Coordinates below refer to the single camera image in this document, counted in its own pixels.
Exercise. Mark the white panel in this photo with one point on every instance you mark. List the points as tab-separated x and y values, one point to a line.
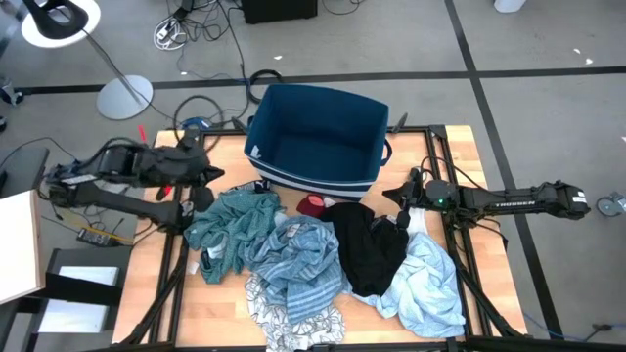
17	244

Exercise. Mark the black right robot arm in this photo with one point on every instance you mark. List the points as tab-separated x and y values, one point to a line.
513	201

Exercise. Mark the black garment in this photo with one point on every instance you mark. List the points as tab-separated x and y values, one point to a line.
376	269
349	220

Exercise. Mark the grey caster wheel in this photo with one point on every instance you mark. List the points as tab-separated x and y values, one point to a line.
609	205

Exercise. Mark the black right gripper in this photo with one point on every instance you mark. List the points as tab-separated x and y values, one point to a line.
421	193

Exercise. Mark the light blue garment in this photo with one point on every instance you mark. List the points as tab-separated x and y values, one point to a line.
425	288

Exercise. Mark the chair caster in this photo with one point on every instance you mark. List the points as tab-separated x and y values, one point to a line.
11	93

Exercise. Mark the floor lamp with round base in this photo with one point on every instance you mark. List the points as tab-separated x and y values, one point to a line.
124	98

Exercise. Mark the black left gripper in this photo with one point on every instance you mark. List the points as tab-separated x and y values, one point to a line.
176	163

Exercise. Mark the teal garment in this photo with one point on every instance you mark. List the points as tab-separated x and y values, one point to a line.
235	215

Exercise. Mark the black box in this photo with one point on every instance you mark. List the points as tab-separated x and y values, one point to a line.
279	10

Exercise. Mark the white round object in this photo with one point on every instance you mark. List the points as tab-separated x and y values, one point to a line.
508	4

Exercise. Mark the navy white striped fabric bin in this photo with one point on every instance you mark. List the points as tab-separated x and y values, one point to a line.
318	142

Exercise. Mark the maroon garment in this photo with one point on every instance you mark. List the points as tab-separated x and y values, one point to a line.
309	205

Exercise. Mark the white patterned garment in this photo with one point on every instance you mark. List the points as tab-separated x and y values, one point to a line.
274	322

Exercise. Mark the black stand with white shelves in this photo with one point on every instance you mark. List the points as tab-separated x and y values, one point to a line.
83	288

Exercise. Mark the blue striped garment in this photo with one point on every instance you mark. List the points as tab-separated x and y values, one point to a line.
298	264

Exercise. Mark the black desk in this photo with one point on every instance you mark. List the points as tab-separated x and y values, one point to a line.
22	171

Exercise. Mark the dark striped sock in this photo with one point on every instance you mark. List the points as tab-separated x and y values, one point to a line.
259	186

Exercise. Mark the black power adapter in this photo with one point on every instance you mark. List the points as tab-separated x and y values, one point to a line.
93	237

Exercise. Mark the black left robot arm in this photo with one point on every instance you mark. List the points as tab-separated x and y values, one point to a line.
122	201

